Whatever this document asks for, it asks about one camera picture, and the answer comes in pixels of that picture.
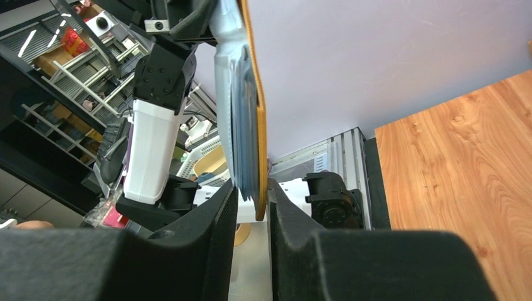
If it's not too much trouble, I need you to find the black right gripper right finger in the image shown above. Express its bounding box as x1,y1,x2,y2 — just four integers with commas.
267,180,496,300

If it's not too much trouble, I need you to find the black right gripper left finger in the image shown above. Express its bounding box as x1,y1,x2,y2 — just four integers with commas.
1,182,238,300

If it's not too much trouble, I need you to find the yellow leather card holder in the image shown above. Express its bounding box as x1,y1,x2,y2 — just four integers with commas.
209,1,268,221

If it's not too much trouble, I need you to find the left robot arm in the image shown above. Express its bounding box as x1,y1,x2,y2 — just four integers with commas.
99,1,216,231

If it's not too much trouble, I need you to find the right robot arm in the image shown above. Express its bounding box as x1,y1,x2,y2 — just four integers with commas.
1,172,496,300

